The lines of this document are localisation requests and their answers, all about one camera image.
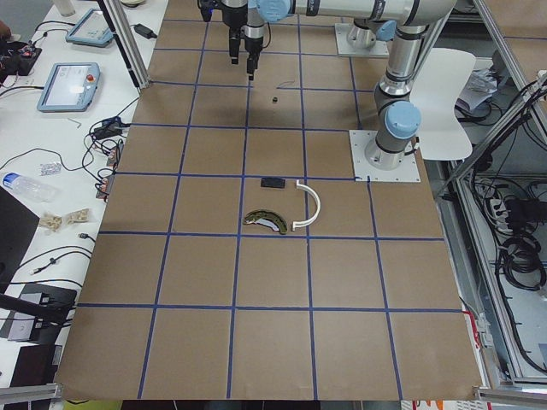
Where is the black power adapter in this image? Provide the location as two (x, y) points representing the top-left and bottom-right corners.
(133, 24), (157, 39)

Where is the black brake pad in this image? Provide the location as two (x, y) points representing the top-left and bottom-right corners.
(261, 177), (286, 189)

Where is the far teach pendant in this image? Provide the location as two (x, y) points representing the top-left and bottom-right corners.
(65, 9), (114, 48)

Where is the teach pendant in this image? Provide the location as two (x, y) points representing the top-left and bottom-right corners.
(65, 9), (114, 48)
(37, 62), (101, 113)

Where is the white curved plastic part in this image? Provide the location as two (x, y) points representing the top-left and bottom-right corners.
(291, 179), (321, 231)

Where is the near teach pendant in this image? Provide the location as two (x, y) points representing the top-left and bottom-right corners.
(37, 62), (101, 113)

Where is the green brake shoe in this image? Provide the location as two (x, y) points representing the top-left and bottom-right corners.
(243, 209), (288, 235)

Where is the white plastic chair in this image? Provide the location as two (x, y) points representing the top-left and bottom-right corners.
(410, 48), (476, 161)

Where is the clear plastic water bottle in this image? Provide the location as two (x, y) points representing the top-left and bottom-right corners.
(1, 173), (58, 202)

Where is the aluminium frame post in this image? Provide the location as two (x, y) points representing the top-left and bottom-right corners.
(97, 0), (150, 90)

